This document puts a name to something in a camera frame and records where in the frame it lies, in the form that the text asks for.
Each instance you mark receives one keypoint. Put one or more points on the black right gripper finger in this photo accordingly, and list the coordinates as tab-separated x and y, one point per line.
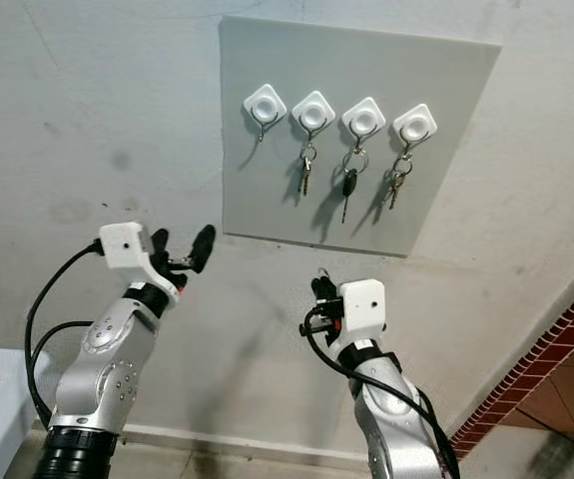
322	284
328	297

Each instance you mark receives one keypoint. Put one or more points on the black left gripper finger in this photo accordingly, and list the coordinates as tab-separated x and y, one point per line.
159	244
204	246

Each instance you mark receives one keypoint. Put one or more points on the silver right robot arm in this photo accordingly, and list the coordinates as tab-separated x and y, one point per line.
391	429

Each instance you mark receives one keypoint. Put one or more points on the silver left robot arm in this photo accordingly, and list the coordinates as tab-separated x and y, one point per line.
107	379

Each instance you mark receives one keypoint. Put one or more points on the black car key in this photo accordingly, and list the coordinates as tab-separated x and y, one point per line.
349	185

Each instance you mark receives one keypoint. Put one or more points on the small silver key bunch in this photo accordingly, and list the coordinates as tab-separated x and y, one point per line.
307	174

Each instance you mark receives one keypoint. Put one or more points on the red brick edging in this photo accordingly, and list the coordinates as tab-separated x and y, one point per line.
526	367

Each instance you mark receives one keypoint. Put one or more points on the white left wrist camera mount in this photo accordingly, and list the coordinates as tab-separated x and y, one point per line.
125	244

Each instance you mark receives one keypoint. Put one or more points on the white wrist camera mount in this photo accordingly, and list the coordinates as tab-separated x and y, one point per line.
125	244
363	307

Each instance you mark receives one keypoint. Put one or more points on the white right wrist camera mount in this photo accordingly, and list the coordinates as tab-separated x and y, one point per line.
363	307

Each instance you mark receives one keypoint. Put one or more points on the grey wall board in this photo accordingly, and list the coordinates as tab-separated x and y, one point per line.
267	205

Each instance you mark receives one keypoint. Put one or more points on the white square wall hook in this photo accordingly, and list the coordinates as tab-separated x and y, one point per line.
363	118
265	105
414	125
313	112

